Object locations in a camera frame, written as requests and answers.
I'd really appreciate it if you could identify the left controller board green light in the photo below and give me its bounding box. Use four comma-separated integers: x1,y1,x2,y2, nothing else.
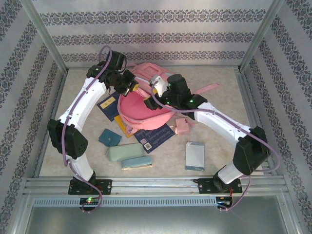
79,197,99,205

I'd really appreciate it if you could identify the dark blue book white text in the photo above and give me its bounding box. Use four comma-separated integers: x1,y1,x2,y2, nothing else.
133,125,175,154

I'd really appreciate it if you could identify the mint green pencil case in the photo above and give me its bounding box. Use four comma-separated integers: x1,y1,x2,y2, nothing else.
107,143,144,163

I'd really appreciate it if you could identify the grey blue notebook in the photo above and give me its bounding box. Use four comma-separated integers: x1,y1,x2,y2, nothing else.
184,141,205,171

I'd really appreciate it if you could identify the pink crank pencil sharpener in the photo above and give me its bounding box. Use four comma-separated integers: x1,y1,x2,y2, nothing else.
172,118,190,136

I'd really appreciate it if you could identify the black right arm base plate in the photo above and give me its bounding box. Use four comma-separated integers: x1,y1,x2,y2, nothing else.
194,178,243,195

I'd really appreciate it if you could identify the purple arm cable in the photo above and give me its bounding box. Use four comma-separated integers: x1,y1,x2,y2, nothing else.
151,81,281,213
62,45,113,215

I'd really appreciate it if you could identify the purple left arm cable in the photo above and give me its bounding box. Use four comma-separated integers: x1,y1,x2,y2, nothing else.
62,45,113,215

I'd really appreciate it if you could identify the slotted grey cable duct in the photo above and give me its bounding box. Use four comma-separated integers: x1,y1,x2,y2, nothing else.
33,196,218,208

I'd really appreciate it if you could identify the teal snap card wallet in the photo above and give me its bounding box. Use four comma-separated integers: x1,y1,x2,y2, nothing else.
98,128,122,147

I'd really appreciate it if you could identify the blue and beige case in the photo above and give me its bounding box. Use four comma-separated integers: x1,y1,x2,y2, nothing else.
121,156,153,171

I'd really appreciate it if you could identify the pink school backpack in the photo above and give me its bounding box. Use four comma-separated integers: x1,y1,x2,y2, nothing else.
117,62,220,132

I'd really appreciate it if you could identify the dark blue book cream label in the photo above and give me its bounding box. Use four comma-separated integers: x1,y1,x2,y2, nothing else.
97,91,122,122

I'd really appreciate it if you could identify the aluminium mounting rail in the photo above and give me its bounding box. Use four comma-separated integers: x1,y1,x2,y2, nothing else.
23,176,290,195

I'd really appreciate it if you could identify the aluminium frame post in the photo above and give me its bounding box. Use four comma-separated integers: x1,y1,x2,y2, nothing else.
240,0,285,71
19,0,69,72

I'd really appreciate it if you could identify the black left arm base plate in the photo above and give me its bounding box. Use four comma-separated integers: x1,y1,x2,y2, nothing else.
69,179,113,195

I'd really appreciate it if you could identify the yellow paperback book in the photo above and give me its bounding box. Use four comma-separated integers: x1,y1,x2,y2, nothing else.
114,115,137,139

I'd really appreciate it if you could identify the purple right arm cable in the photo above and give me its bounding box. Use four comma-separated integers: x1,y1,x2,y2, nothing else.
151,81,281,213

